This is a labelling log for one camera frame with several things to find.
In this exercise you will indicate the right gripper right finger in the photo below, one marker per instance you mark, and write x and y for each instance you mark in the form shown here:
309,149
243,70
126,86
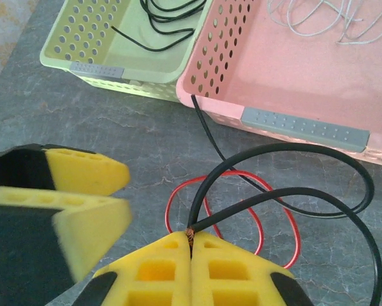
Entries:
235,287

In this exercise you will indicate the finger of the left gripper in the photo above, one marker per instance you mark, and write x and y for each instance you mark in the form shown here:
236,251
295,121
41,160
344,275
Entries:
82,172
34,242

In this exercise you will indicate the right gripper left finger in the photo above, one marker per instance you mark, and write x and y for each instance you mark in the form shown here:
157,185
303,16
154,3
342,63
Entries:
152,287

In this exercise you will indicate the green perforated plastic basket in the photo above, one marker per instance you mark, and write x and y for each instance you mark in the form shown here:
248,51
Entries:
152,67

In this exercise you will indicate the pink perforated plastic basket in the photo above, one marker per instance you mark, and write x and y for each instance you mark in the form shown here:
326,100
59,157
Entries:
305,79

